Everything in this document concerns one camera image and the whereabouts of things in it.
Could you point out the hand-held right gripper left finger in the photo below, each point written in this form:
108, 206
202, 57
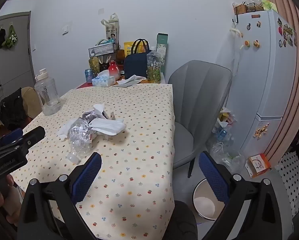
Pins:
87, 177

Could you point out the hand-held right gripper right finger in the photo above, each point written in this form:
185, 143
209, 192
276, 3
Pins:
214, 177

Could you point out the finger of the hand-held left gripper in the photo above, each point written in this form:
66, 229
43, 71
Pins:
34, 133
12, 134

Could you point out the white round waste bin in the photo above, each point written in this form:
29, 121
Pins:
204, 205

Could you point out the white tissue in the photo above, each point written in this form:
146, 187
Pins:
65, 130
107, 127

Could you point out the crushed clear plastic bottle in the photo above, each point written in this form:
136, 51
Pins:
80, 142

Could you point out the white torn paper sheet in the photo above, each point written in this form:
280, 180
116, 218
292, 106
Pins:
98, 108

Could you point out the black garment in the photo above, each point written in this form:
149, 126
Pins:
12, 107

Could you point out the brown chair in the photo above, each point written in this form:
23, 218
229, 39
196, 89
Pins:
33, 102

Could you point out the clear plastic water jug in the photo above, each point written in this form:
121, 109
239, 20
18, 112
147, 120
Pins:
48, 97

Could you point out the orange white carton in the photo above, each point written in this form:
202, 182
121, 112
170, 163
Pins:
258, 165

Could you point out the person's leg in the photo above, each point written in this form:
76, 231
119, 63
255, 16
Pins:
185, 222

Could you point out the white plastic bag with packages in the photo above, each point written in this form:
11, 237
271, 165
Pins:
224, 125

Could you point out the floral tablecloth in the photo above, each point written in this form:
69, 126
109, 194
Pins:
139, 142

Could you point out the gold ornate magnet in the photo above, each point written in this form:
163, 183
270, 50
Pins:
260, 131

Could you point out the red mat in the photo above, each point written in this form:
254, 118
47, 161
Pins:
83, 85

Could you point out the grey door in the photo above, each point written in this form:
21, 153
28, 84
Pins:
12, 65

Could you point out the blue drink can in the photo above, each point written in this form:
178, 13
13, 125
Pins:
88, 75

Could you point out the grey upholstered chair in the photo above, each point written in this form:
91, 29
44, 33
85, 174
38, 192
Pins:
199, 92

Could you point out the blue white tissue box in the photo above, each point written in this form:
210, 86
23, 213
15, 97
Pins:
103, 81

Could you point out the green hanging hat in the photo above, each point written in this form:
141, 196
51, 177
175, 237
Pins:
10, 38

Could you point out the black pen holder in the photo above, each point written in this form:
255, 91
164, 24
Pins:
104, 67

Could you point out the black hanging hat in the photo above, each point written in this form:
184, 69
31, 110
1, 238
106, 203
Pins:
0, 38

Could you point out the red white vase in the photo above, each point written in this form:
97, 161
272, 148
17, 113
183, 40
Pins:
113, 71

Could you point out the grey flat paper sheet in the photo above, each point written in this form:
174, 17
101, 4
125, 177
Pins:
125, 84

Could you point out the white fridge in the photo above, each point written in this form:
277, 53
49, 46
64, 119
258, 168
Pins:
264, 80

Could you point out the white crumpled cloth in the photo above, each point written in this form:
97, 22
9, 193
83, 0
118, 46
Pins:
134, 78

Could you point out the navy lunch bag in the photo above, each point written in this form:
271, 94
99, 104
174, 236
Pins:
134, 66

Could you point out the clear hanging plastic bag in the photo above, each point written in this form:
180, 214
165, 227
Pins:
237, 55

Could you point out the plastic bottle with flower tea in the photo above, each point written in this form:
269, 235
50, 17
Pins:
153, 67

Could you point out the yellow snack bag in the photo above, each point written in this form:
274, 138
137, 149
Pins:
128, 48

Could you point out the pink curtain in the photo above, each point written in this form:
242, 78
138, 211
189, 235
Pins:
297, 80

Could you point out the printed paper tote bag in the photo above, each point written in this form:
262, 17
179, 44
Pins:
112, 31

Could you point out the orange burger magnet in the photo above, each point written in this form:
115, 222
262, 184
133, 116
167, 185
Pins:
246, 43

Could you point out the tall green box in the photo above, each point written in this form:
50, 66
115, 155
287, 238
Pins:
162, 45

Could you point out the cluster of fridge magnets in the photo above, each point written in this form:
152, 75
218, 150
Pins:
287, 33

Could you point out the brown wooden basket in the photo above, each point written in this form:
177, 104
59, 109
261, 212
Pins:
240, 9

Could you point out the green yellow paper card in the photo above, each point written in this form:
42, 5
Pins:
269, 5

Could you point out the white light switch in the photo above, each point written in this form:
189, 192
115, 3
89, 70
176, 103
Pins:
65, 30

